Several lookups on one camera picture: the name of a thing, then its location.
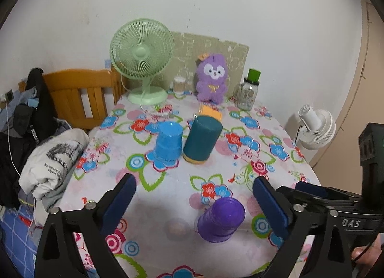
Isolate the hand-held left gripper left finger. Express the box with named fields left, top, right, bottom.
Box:
left=34, top=173, right=137, bottom=278

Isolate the glass bottle with green cap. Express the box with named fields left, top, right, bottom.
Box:
left=237, top=68, right=261, bottom=112

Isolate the person's right hand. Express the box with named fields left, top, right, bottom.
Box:
left=350, top=234, right=384, bottom=278

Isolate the teal cup with yellow rim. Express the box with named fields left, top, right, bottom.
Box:
left=183, top=115, right=223, bottom=165

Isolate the wooden bed headboard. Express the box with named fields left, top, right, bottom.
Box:
left=18, top=69, right=126, bottom=131

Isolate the small clear glass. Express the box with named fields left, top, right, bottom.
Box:
left=232, top=83, right=243, bottom=103

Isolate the orange yellow pack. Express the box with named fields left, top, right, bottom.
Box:
left=198, top=104, right=223, bottom=122

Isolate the green desk fan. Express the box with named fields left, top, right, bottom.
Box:
left=109, top=18, right=175, bottom=106

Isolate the black jacket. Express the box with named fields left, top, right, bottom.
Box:
left=13, top=68, right=58, bottom=146

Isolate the white charging cable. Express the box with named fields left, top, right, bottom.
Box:
left=0, top=95, right=23, bottom=178

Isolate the floral tablecloth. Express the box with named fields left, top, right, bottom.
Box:
left=61, top=87, right=321, bottom=278

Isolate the clear glass cup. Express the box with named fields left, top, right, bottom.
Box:
left=173, top=76, right=187, bottom=96

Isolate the blue checkered blanket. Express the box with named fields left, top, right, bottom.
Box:
left=0, top=203, right=90, bottom=278

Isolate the beige cardboard panel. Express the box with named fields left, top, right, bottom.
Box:
left=162, top=32, right=250, bottom=101

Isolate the blue plastic cup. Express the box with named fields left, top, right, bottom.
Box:
left=153, top=121, right=184, bottom=168

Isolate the purple plastic cup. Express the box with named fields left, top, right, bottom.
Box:
left=196, top=197, right=246, bottom=243

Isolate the grey folded cloth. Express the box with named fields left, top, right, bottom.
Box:
left=37, top=186, right=72, bottom=217

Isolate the white clip fan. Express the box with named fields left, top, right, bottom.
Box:
left=298, top=104, right=336, bottom=150

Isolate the purple plush toy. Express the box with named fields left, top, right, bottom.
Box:
left=195, top=53, right=231, bottom=104

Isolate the beige door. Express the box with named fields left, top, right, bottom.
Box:
left=309, top=0, right=384, bottom=182

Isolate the white printed garment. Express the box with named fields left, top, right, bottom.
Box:
left=18, top=128, right=90, bottom=206

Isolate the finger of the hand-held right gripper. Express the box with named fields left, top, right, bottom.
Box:
left=276, top=186, right=363, bottom=207
left=295, top=181, right=365, bottom=200

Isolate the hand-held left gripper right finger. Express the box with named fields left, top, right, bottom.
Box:
left=252, top=176, right=354, bottom=278

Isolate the dark clothes pile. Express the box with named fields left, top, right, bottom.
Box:
left=0, top=131, right=38, bottom=208

